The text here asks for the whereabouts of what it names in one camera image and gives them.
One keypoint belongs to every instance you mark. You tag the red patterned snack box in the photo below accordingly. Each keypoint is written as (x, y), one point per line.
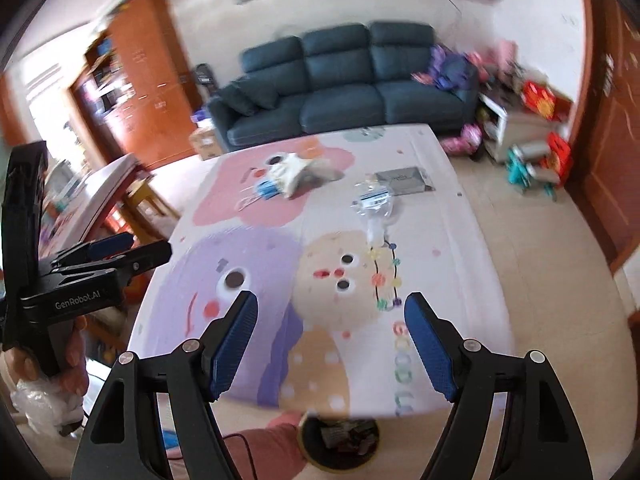
(546, 102)

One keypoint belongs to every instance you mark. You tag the wooden stool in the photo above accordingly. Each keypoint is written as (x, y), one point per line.
(147, 214)

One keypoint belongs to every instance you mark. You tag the wooden door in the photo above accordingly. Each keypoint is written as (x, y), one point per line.
(604, 182)

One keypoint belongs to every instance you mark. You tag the pink cartoon play mat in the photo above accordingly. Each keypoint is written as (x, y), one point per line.
(330, 337)

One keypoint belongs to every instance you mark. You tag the dark teal sofa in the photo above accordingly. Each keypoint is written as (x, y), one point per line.
(344, 77)

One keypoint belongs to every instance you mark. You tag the purple clothes pile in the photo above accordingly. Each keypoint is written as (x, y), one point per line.
(448, 71)

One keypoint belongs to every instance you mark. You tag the round yellow-rimmed trash bin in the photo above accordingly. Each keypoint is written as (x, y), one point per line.
(338, 445)

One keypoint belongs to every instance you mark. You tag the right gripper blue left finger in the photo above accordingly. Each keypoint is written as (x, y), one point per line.
(228, 338)

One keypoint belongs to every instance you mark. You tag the clear plastic packaging bag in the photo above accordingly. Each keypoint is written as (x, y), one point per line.
(374, 204)

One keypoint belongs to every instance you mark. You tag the white side table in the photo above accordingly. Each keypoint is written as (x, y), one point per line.
(505, 121)

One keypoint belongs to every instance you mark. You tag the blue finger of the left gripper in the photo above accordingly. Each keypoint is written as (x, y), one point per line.
(110, 246)
(144, 258)

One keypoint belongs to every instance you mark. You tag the white plastic bag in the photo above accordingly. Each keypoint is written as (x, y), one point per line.
(49, 409)

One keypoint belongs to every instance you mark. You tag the grey flat cardboard box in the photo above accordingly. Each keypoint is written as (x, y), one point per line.
(405, 181)

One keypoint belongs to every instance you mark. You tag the brown cardboard box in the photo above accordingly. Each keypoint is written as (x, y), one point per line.
(205, 144)

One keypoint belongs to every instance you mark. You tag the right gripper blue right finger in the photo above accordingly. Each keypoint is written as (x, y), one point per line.
(429, 334)

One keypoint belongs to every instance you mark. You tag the pink patterned ball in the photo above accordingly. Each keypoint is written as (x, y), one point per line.
(466, 143)

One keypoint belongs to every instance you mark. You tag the person's left hand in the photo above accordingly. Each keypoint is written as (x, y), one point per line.
(69, 356)

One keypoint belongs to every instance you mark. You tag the orange wooden cabinet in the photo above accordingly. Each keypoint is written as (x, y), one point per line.
(135, 93)

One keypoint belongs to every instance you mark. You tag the cream cloth bag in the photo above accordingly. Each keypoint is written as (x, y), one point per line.
(293, 173)

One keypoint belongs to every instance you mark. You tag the blue surgical face mask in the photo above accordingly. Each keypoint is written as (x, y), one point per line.
(263, 190)

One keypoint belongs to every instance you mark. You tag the teal toy ride-on car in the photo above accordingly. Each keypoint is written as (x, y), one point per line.
(524, 168)

